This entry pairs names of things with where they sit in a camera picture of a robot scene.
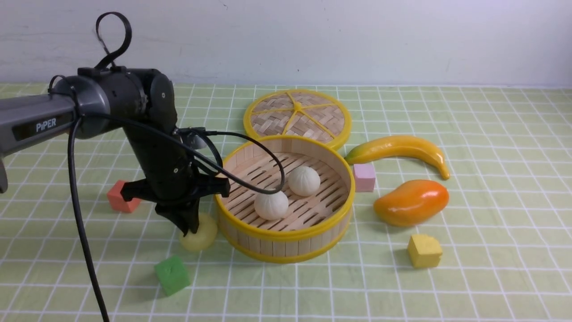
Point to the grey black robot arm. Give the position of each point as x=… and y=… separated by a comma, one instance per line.
x=141, y=102

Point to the pink foam cube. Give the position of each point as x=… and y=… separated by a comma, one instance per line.
x=365, y=177

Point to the green checkered tablecloth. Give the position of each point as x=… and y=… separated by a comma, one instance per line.
x=505, y=236

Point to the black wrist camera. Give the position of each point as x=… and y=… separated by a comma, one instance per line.
x=193, y=137

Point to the woven bamboo steamer lid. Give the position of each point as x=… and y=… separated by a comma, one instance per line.
x=299, y=112

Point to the yellow round bun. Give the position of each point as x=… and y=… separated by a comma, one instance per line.
x=201, y=240

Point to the green foam cube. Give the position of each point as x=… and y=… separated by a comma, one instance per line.
x=172, y=274

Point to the yellow plastic banana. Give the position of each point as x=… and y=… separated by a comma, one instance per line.
x=400, y=146

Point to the white bun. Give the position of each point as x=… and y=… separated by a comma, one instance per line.
x=271, y=207
x=304, y=181

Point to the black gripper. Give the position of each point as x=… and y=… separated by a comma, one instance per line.
x=171, y=180

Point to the yellow foam cube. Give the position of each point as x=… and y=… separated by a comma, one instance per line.
x=424, y=251

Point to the red foam cube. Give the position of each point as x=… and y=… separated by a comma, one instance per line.
x=117, y=202

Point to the bamboo steamer tray yellow rim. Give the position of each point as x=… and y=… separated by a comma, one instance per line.
x=314, y=223

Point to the orange plastic mango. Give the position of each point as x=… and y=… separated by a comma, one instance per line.
x=412, y=203

